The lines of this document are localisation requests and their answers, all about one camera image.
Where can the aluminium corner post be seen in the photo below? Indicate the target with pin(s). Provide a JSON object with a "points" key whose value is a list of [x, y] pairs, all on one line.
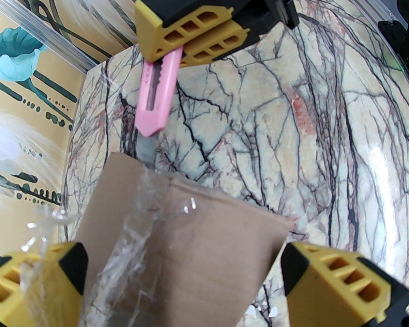
{"points": [[37, 29]]}

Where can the short taped cardboard box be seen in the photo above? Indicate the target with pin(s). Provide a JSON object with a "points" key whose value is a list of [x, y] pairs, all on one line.
{"points": [[197, 250]]}

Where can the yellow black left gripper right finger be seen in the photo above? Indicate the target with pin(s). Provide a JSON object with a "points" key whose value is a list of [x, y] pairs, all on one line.
{"points": [[334, 291]]}

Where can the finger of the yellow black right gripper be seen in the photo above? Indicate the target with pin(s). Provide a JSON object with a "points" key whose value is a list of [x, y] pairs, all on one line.
{"points": [[177, 15], [218, 44]]}

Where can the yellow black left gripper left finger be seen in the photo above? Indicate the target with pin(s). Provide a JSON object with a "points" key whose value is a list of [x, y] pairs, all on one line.
{"points": [[37, 295]]}

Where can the pink utility knife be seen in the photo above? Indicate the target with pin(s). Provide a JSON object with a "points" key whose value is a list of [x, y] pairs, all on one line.
{"points": [[156, 97]]}

